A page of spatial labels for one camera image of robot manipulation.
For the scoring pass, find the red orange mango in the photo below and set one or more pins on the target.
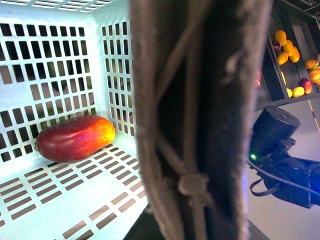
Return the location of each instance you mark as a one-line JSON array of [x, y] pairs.
[[75, 139]]

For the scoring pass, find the light teal plastic basket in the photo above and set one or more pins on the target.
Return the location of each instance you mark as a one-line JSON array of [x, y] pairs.
[[69, 169]]

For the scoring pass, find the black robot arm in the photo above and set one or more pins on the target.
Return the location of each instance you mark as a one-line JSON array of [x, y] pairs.
[[290, 179]]

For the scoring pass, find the pale yellow mango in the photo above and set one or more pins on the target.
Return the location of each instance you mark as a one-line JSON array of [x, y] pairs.
[[298, 92]]

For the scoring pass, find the yellow pear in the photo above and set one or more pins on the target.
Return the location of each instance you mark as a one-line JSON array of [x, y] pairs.
[[314, 76]]

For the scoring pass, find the orange pear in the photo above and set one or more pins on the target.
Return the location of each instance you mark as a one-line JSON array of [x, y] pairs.
[[311, 64]]

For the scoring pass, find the black display stand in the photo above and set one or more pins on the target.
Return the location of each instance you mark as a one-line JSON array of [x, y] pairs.
[[290, 71]]

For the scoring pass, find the brown basket handle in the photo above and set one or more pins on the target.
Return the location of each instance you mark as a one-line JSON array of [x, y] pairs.
[[195, 68]]

